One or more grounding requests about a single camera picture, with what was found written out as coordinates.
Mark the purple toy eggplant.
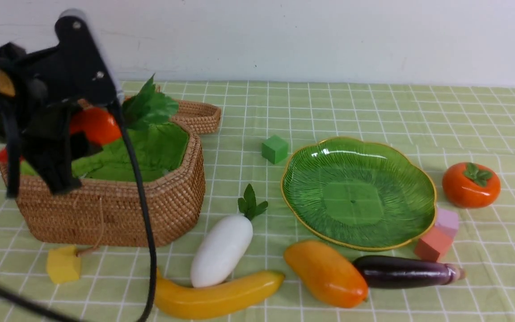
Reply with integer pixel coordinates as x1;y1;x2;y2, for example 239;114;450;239
352;255;466;289

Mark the orange toy carrot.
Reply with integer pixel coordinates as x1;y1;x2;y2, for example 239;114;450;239
0;74;180;163

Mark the orange toy persimmon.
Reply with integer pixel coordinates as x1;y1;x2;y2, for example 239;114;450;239
442;162;501;208

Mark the green checkered tablecloth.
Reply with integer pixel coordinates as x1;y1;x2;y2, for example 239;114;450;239
0;81;515;322

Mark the green glass leaf plate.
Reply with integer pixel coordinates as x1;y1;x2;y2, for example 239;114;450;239
280;136;437;251

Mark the yellow foam cube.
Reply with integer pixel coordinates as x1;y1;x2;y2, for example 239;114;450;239
46;245;81;284

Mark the woven wicker basket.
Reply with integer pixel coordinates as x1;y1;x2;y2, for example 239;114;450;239
16;120;206;247

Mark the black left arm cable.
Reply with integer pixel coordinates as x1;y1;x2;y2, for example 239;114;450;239
0;101;157;322

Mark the green foam cube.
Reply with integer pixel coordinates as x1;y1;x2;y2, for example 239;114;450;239
261;135;289;165

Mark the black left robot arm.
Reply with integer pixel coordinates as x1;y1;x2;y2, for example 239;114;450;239
0;8;123;199

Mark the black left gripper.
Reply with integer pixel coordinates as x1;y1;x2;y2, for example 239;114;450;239
0;16;120;195

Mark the red foam cube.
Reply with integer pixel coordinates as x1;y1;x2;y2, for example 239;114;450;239
414;226;453;262

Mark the yellow toy banana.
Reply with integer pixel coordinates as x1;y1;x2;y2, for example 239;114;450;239
154;270;285;320

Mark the orange toy mango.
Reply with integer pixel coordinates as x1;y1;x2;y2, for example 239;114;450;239
283;240;369;309

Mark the white toy radish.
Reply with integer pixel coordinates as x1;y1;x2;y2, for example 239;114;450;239
190;184;269;288

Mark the pink foam cube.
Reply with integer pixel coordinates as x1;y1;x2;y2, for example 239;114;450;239
435;208;460;239

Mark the wicker basket lid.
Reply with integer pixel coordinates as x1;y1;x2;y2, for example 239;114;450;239
164;94;222;134

